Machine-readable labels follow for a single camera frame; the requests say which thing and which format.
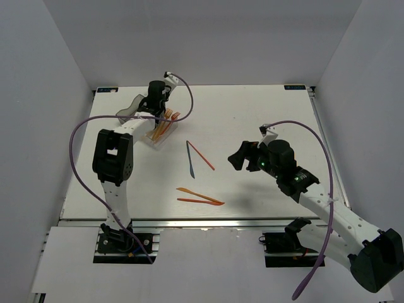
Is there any left blue corner sticker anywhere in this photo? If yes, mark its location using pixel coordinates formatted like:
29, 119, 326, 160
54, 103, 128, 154
97, 87, 119, 93

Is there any grey smoked container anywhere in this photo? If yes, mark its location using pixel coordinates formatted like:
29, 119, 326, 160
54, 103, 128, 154
116, 94, 150, 125

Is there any blue plastic knife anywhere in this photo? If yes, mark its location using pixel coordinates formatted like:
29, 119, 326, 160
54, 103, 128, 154
186, 140, 195, 179

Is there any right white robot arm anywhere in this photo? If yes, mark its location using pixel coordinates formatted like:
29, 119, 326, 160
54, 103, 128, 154
228, 140, 403, 293

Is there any clear container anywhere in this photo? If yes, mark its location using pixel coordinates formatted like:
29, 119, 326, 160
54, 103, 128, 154
143, 109, 181, 150

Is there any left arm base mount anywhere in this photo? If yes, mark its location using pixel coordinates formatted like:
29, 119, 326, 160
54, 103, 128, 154
93, 224, 160, 265

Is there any right blue corner sticker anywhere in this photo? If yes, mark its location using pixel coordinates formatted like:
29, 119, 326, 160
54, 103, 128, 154
283, 85, 306, 90

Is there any red plastic knife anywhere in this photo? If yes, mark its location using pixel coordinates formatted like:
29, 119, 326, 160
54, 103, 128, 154
177, 198, 225, 206

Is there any orange plastic knife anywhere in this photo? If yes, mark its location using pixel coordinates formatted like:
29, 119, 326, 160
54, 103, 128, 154
176, 187, 221, 203

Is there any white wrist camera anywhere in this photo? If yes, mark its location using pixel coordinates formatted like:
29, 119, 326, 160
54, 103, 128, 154
163, 71, 179, 94
258, 124, 278, 148

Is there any red plastic chopstick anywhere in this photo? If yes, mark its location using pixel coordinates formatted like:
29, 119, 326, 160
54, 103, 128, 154
186, 140, 215, 170

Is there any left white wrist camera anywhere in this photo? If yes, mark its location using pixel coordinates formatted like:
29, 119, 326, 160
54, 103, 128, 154
163, 71, 179, 94

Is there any aluminium table rail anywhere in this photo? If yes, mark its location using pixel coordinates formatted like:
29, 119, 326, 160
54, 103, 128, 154
57, 218, 326, 229

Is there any orange plastic fork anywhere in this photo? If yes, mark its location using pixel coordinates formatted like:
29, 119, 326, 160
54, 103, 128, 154
151, 109, 173, 141

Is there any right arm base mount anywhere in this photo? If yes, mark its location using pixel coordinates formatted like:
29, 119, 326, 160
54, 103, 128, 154
258, 217, 318, 268

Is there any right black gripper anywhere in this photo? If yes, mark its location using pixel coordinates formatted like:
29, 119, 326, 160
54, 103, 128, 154
227, 141, 281, 179

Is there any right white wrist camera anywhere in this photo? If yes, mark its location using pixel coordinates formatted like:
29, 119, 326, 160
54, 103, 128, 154
258, 124, 278, 148

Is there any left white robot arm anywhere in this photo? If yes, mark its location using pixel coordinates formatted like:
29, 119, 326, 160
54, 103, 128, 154
92, 78, 178, 252

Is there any blue corner sticker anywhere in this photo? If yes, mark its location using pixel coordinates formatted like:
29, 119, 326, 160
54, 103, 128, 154
283, 85, 306, 90
97, 87, 119, 93

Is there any red plastic fork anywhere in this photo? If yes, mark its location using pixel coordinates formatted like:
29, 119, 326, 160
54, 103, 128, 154
160, 112, 181, 136

